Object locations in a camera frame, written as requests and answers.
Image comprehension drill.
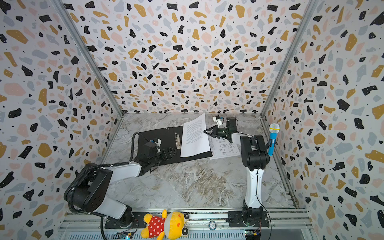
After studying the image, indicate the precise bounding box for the orange folder black inside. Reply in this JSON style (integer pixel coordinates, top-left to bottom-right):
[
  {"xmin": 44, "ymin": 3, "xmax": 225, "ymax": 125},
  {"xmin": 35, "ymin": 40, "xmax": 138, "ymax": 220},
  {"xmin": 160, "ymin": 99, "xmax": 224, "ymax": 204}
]
[{"xmin": 133, "ymin": 126, "xmax": 213, "ymax": 171}]

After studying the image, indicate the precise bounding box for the paper with technical drawings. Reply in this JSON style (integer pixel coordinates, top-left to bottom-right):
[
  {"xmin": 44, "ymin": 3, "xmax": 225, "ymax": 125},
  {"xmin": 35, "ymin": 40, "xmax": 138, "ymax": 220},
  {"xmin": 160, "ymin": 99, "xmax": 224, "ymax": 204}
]
[{"xmin": 209, "ymin": 138, "xmax": 241, "ymax": 160}]

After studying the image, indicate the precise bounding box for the paper with printed text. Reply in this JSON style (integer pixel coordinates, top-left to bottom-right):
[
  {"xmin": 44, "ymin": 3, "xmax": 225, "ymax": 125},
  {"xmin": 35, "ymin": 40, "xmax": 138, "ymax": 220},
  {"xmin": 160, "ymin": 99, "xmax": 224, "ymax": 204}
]
[{"xmin": 181, "ymin": 114, "xmax": 211, "ymax": 158}]

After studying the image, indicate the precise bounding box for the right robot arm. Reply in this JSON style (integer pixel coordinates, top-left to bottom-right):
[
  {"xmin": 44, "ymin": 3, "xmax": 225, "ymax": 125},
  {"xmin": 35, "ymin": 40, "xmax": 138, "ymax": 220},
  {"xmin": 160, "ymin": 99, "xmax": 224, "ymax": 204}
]
[{"xmin": 204, "ymin": 116, "xmax": 270, "ymax": 227}]

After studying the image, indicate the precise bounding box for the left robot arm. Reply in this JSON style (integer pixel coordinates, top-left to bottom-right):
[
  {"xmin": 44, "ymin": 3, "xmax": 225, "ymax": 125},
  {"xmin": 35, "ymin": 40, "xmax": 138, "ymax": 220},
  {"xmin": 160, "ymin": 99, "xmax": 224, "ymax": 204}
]
[{"xmin": 64, "ymin": 141, "xmax": 177, "ymax": 228}]

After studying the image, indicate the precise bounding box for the blue toy microphone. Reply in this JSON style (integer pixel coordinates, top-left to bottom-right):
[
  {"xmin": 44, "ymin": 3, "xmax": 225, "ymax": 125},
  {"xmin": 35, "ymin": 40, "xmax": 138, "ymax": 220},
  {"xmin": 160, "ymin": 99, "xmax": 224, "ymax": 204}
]
[{"xmin": 268, "ymin": 123, "xmax": 280, "ymax": 156}]

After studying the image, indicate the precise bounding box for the yellow plush toy red dress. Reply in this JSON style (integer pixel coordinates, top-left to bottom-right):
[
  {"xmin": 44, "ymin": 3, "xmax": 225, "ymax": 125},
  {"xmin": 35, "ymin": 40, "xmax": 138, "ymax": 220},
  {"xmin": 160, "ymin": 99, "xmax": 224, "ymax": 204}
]
[{"xmin": 141, "ymin": 210, "xmax": 190, "ymax": 240}]

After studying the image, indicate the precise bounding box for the poker chip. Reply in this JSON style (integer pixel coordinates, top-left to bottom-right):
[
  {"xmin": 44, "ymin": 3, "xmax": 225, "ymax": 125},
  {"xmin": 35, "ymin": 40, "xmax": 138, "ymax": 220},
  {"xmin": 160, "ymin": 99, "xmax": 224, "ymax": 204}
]
[{"xmin": 209, "ymin": 221, "xmax": 217, "ymax": 231}]

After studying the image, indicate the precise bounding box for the green circuit board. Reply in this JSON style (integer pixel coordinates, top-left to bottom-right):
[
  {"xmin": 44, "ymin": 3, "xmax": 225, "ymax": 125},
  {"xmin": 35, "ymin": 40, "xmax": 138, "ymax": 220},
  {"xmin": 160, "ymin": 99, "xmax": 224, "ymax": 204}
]
[{"xmin": 115, "ymin": 232, "xmax": 134, "ymax": 240}]

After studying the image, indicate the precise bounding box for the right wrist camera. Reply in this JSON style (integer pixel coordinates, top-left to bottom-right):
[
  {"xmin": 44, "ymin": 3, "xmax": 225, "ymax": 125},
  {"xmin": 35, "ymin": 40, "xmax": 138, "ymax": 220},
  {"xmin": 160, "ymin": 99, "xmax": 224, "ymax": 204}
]
[{"xmin": 213, "ymin": 115, "xmax": 224, "ymax": 128}]

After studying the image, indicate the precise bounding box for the black corrugated cable hose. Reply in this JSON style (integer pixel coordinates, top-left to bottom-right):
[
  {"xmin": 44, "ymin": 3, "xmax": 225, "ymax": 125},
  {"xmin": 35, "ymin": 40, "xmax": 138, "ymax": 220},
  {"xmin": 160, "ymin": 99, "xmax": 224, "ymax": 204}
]
[{"xmin": 67, "ymin": 132, "xmax": 151, "ymax": 214}]

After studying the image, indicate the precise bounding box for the right circuit board with wires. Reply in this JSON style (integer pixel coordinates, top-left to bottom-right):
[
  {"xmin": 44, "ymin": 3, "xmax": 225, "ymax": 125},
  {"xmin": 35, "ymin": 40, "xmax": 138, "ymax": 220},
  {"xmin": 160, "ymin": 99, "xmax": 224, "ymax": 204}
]
[{"xmin": 245, "ymin": 230, "xmax": 261, "ymax": 240}]

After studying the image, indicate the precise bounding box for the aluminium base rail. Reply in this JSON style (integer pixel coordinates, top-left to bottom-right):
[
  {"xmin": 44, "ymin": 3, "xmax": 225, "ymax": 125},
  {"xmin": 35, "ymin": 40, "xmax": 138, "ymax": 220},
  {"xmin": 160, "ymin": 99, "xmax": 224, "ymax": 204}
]
[{"xmin": 57, "ymin": 208, "xmax": 317, "ymax": 240}]

